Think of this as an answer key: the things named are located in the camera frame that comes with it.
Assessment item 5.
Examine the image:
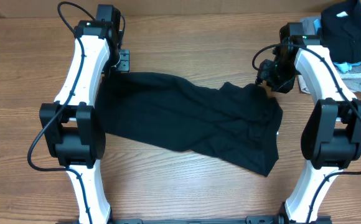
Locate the black t-shirt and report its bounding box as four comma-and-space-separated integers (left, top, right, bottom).
95, 72, 283, 176

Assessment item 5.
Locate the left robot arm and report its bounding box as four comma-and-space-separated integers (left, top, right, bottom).
36, 4, 129, 223

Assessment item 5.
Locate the folded patterned grey garment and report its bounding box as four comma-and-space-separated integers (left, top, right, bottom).
337, 67, 361, 80

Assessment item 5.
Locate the folded light blue garment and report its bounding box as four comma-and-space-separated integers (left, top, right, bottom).
313, 19, 361, 73

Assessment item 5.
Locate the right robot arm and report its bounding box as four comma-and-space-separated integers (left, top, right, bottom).
246, 22, 361, 224

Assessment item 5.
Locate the folded black shirt on pile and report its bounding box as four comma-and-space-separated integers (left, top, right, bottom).
319, 0, 361, 63

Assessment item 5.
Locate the folded beige garment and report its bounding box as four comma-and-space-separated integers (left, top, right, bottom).
297, 75, 310, 94

